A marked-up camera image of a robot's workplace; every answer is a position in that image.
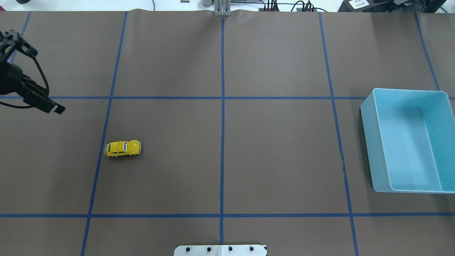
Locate light blue plastic bin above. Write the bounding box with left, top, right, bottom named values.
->
left=360, top=89, right=455, bottom=194

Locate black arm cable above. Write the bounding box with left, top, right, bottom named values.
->
left=0, top=53, right=50, bottom=109

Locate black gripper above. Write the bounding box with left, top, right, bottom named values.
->
left=0, top=30, right=66, bottom=114

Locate black usb hub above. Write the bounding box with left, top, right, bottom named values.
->
left=258, top=0, right=320, bottom=12

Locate yellow beetle toy car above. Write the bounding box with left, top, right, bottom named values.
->
left=104, top=140, right=142, bottom=158

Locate aluminium frame post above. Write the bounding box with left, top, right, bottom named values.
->
left=213, top=0, right=232, bottom=16

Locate silver metal cylinder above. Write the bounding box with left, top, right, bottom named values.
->
left=201, top=0, right=214, bottom=7

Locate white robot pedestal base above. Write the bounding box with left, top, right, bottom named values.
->
left=173, top=244, right=268, bottom=256

